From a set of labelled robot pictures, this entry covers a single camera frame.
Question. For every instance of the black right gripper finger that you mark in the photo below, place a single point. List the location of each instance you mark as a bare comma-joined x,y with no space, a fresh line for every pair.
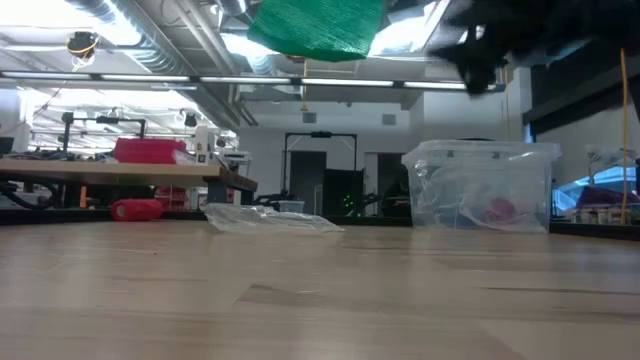
482,75
455,51

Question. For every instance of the green elastic bandage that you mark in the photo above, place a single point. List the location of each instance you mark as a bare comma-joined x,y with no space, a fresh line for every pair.
315,30

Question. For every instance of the clear plastic bag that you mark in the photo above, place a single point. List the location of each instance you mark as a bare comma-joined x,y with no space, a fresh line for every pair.
260,220

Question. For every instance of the dark pink bandage roll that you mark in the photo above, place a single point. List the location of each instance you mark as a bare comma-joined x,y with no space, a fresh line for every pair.
500,210

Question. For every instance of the red bandage roll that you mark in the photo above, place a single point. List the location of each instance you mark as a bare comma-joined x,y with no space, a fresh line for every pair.
137,210

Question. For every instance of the clear plastic storage bin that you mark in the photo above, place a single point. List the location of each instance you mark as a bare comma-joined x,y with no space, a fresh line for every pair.
480,175

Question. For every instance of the black computer tower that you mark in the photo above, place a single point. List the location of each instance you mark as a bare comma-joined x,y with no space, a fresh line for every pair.
345,190

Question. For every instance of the long ceiling light fixture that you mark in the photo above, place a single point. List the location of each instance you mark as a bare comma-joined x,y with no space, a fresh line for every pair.
250,80

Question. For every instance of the small clear container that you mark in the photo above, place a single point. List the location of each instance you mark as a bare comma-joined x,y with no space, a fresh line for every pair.
290,207

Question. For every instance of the white box with QR label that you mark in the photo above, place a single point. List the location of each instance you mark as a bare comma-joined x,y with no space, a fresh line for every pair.
204,145

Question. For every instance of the red plastic bin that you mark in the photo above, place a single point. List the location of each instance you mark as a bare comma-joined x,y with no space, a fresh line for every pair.
150,151

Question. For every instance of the wooden workbench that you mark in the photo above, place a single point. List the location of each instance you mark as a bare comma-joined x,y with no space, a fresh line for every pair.
100,172

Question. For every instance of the black tubular gantry frame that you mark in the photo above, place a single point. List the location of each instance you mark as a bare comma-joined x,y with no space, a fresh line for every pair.
320,134

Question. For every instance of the black overhead camera rig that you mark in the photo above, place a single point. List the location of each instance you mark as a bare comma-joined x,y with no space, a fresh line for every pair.
120,120

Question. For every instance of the black aluminium rail frame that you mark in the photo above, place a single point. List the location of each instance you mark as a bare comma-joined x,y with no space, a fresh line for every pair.
50,216

